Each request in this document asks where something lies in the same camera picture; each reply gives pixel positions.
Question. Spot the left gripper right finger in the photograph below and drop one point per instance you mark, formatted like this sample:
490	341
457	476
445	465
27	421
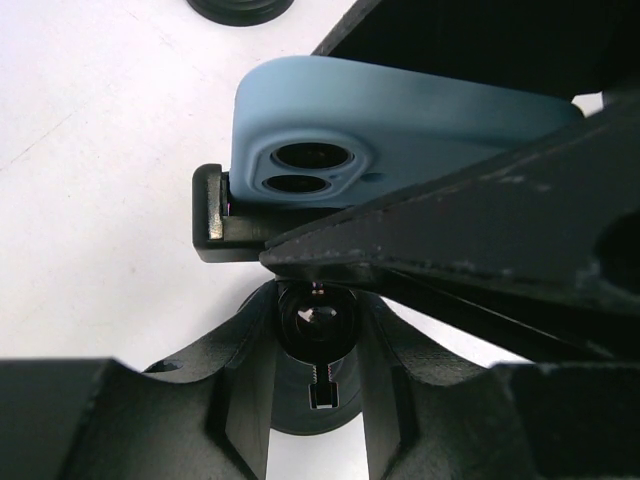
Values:
430	414

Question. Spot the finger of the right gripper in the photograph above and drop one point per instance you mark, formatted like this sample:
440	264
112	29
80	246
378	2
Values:
557	48
525	223

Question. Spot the black round-base phone stand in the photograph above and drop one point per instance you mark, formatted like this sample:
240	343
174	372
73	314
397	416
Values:
240	13

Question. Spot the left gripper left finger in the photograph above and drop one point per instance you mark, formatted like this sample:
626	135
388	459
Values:
202	413

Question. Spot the light blue cased phone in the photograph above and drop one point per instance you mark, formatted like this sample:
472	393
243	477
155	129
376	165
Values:
322	132

